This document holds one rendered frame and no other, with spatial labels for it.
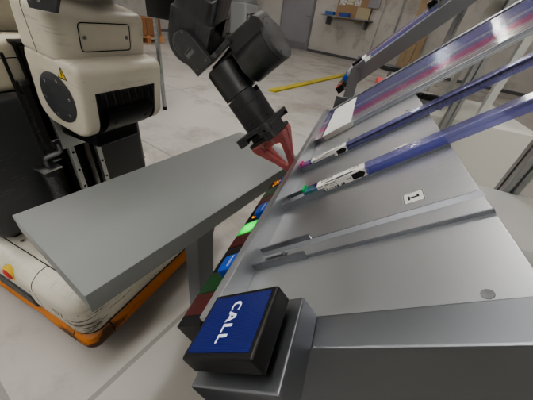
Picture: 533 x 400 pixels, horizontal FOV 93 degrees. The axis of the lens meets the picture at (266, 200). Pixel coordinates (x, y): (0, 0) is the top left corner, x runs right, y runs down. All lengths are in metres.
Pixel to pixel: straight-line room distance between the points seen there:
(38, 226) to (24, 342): 0.68
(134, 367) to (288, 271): 0.84
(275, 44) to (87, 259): 0.41
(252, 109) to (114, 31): 0.42
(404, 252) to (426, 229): 0.02
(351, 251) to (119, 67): 0.63
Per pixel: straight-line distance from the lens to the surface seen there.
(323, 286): 0.20
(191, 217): 0.50
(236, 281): 0.24
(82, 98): 0.67
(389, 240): 0.20
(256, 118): 0.42
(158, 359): 1.02
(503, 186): 0.95
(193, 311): 0.31
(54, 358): 1.13
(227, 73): 0.42
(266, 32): 0.38
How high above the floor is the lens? 0.93
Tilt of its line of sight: 36 degrees down
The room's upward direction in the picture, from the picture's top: 9 degrees clockwise
